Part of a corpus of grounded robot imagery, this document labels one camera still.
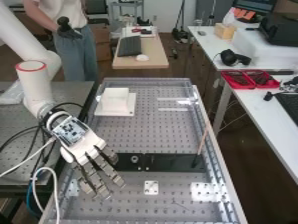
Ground clear box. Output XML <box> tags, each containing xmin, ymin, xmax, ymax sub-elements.
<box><xmin>42</xmin><ymin>77</ymin><xmax>250</xmax><ymax>224</ymax></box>

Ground black keyboard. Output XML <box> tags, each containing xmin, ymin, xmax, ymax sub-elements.
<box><xmin>116</xmin><ymin>35</ymin><xmax>144</xmax><ymax>58</ymax></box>
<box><xmin>274</xmin><ymin>92</ymin><xmax>298</xmax><ymax>126</ymax></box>

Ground small tan box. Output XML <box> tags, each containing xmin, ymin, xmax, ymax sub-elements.
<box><xmin>213</xmin><ymin>22</ymin><xmax>237</xmax><ymax>41</ymax></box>

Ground small black device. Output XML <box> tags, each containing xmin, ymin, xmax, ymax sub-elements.
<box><xmin>262</xmin><ymin>90</ymin><xmax>277</xmax><ymax>102</ymax></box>

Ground person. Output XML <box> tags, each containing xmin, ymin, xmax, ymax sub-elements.
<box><xmin>22</xmin><ymin>0</ymin><xmax>99</xmax><ymax>83</ymax></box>

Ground thin stick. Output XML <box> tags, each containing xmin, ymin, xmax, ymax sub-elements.
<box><xmin>191</xmin><ymin>119</ymin><xmax>212</xmax><ymax>168</ymax></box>

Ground black headphones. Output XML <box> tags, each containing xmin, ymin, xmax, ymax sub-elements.
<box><xmin>220</xmin><ymin>48</ymin><xmax>253</xmax><ymax>67</ymax></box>

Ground black plate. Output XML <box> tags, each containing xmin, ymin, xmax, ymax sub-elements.
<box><xmin>112</xmin><ymin>152</ymin><xmax>208</xmax><ymax>174</ymax></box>

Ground red tray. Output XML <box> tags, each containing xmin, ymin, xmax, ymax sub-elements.
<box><xmin>220</xmin><ymin>70</ymin><xmax>257</xmax><ymax>90</ymax></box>
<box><xmin>245</xmin><ymin>69</ymin><xmax>282</xmax><ymax>89</ymax></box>

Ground black cable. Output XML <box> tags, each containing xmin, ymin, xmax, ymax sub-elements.
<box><xmin>0</xmin><ymin>123</ymin><xmax>48</xmax><ymax>151</ymax></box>

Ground black handheld device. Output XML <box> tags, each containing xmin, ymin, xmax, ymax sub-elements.
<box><xmin>55</xmin><ymin>16</ymin><xmax>84</xmax><ymax>39</ymax></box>

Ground white cable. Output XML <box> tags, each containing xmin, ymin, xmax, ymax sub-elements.
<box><xmin>30</xmin><ymin>166</ymin><xmax>62</xmax><ymax>224</ymax></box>
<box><xmin>0</xmin><ymin>137</ymin><xmax>59</xmax><ymax>178</ymax></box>

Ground white desk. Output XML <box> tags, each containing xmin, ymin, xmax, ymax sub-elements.
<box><xmin>212</xmin><ymin>74</ymin><xmax>298</xmax><ymax>188</ymax></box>
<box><xmin>187</xmin><ymin>23</ymin><xmax>298</xmax><ymax>134</ymax></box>

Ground white mouse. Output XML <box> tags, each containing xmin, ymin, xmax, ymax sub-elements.
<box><xmin>135</xmin><ymin>54</ymin><xmax>151</xmax><ymax>63</ymax></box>

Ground small white box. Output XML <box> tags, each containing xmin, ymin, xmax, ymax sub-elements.
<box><xmin>94</xmin><ymin>87</ymin><xmax>139</xmax><ymax>118</ymax></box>

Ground white square part with hole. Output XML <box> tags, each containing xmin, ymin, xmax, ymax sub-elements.
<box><xmin>143</xmin><ymin>180</ymin><xmax>160</xmax><ymax>195</ymax></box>

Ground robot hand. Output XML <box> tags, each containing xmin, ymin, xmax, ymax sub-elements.
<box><xmin>46</xmin><ymin>116</ymin><xmax>128</xmax><ymax>201</ymax></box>

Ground black case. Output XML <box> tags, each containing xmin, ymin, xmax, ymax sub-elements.
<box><xmin>258</xmin><ymin>13</ymin><xmax>298</xmax><ymax>48</ymax></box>

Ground wooden desk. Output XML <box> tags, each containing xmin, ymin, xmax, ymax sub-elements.
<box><xmin>111</xmin><ymin>25</ymin><xmax>171</xmax><ymax>70</ymax></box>

